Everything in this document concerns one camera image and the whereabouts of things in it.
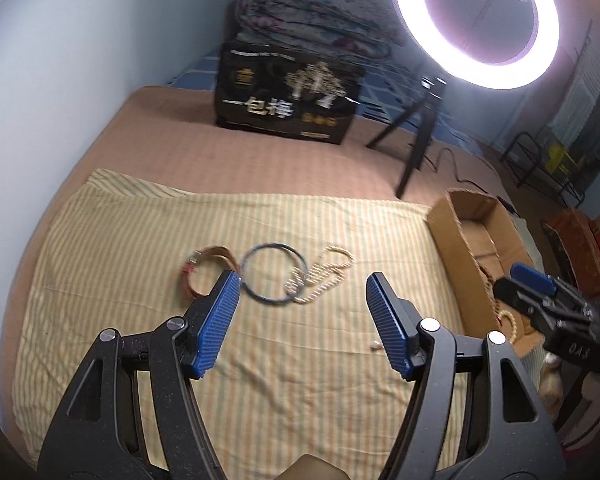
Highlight black metal rack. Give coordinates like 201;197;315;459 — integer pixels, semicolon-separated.
500;131;585;207

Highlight striped yellow cloth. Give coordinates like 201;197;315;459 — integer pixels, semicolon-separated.
15;169;462;479

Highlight white ring light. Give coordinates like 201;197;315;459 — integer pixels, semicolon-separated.
393;0;560;90

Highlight white pearl necklace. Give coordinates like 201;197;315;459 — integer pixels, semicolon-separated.
284;242;356;306

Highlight cream bead bracelet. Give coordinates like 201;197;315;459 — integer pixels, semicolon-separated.
496;309;522;346

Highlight black printed gift bag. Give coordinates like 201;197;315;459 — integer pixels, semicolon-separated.
213;40;365;145

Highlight brown wooden bead necklace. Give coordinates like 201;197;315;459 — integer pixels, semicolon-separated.
474;253;506;321

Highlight folded floral quilt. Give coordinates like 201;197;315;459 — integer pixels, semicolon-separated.
235;0;406;62

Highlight black cable with switch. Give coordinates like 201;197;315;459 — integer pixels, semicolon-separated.
424;146;516;212

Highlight red brown strap watch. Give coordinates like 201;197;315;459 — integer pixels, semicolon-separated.
181;245;240;299

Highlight black tripod stand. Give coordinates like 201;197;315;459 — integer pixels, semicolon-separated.
366;77;446;200

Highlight blue thin bangle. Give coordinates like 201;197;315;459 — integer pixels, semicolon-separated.
239;242;309;307

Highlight brown cardboard box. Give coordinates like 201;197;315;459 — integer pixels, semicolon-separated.
426;188;543;358

